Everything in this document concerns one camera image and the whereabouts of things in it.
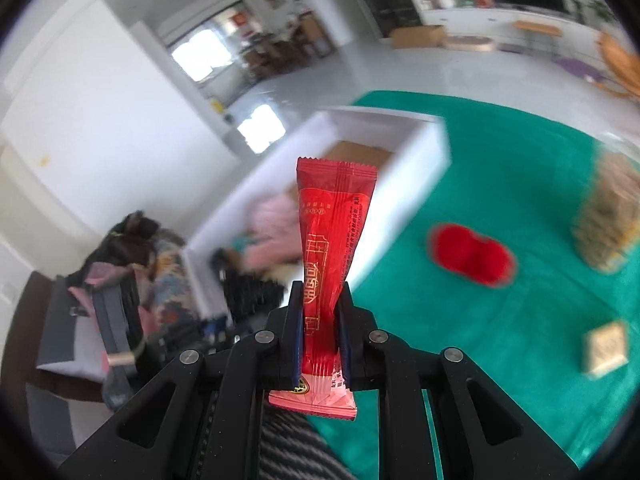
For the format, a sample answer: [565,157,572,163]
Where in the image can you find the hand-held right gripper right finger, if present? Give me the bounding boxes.
[334,282,581,480]

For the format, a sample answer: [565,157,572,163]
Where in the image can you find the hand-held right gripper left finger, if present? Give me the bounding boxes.
[60,280,306,480]

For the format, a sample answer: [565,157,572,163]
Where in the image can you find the black mesh cloth bundle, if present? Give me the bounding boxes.
[212,249,293,323]

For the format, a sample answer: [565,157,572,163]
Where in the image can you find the pink bath pouf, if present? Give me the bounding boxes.
[242,192,306,271]

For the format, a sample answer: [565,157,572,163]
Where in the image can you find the red snack packet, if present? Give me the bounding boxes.
[268,156,378,421]

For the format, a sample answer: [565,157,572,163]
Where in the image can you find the long white cardboard box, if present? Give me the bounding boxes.
[182,106,453,323]

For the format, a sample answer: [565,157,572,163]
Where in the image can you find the patterned blanket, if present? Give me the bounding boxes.
[147,232,203,333]

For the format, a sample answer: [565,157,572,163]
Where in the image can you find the red yarn skein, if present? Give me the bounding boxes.
[427,223,517,288]

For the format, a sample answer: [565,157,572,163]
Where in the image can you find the green tablecloth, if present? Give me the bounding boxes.
[305,90,640,480]

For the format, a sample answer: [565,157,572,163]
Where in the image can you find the black flat case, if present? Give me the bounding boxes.
[92,272,151,378]

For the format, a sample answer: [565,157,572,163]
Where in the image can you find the dark cloth bundle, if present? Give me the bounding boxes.
[70,210,163,286]

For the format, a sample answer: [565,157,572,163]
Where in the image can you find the pink cloth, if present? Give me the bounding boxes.
[67,262,126,306]

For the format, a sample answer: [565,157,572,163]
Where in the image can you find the grey cushion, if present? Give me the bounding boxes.
[37,275,108,383]

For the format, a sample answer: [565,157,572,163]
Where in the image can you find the white tissue pack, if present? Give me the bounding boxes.
[581,321,631,380]

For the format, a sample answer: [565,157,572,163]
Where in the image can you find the brown sofa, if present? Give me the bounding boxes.
[0,270,121,480]

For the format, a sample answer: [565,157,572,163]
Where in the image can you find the dining table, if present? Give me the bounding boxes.
[240,30,306,73]

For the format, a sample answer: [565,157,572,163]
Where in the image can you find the clear jar of biscuit sticks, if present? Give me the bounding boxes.
[572,147,640,273]

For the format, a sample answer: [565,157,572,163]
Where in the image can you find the sliding glass door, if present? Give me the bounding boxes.
[167,2,261,106]

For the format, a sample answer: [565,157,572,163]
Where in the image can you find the wooden dining chair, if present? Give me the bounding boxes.
[300,12,335,58]

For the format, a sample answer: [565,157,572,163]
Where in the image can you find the brown cardboard box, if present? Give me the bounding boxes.
[389,25,447,49]

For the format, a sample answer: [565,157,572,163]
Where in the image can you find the round low beige platform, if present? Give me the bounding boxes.
[444,34,497,54]

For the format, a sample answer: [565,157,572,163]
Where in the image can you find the white television cabinet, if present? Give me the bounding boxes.
[420,2,608,48]

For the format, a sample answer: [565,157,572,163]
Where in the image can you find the purple floor mat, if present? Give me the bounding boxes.
[554,56,607,81]

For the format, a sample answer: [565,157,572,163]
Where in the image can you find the wooden bench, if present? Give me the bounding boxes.
[512,20,563,56]

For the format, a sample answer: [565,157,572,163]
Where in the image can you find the rattan chair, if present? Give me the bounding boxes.
[597,32,640,98]

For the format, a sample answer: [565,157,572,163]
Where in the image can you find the large leafy potted plant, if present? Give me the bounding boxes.
[570,0,616,23]

